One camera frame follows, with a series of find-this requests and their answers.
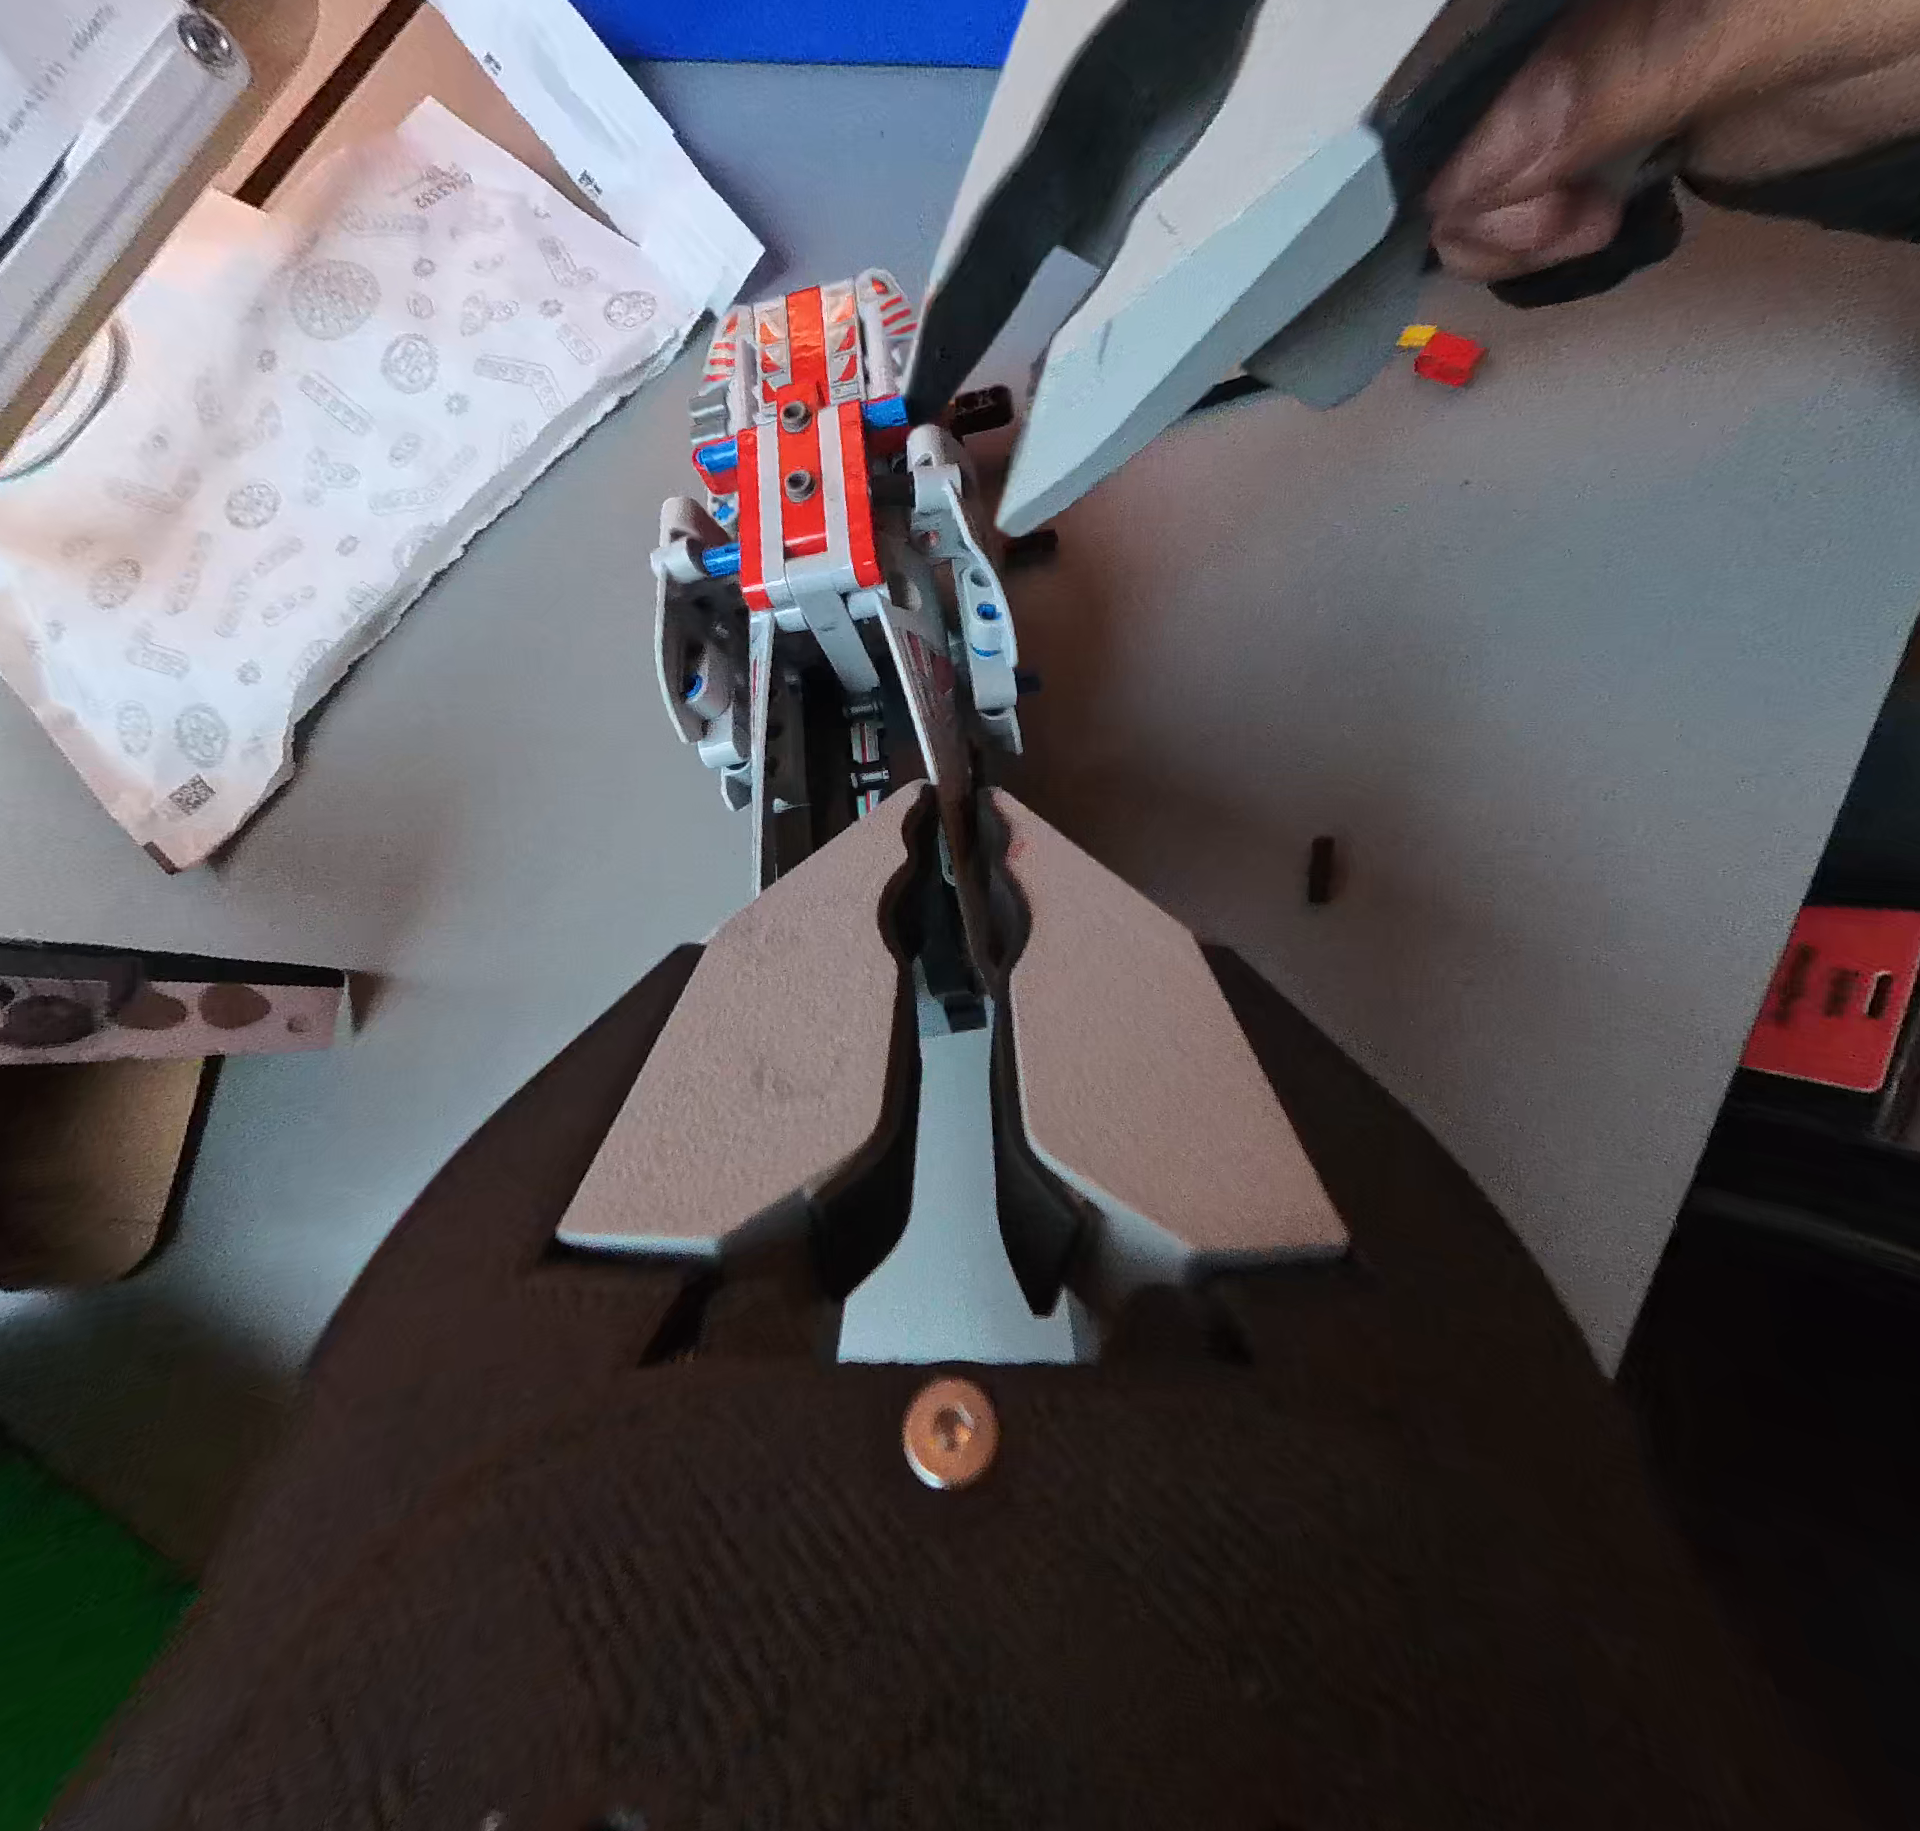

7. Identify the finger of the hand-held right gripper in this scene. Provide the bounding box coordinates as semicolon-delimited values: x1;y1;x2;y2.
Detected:
904;0;1328;419
995;0;1519;541

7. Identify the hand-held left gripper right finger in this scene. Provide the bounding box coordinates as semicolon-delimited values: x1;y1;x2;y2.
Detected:
976;785;1354;1321

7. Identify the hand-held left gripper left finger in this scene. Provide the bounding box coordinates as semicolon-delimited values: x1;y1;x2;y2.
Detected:
555;781;938;1304

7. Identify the red grey lego vehicle model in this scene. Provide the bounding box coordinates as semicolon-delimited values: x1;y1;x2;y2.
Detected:
648;268;1067;1037

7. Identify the person's right forearm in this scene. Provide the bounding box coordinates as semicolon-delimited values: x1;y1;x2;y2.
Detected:
1672;132;1920;238

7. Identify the person's right hand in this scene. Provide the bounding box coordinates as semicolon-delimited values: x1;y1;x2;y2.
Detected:
1425;0;1920;282

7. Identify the white torn paper bag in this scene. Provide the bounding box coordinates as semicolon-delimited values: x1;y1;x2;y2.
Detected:
372;0;770;321

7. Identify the brown box stand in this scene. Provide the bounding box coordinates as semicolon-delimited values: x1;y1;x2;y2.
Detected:
0;1055;227;1289

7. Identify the printed paper bag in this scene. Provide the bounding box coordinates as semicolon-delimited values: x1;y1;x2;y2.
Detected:
0;95;710;872

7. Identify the green plastic bin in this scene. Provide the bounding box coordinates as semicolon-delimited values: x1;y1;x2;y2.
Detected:
0;1426;199;1831

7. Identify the printed instruction sheet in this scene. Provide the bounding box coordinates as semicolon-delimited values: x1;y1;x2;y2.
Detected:
0;0;248;266

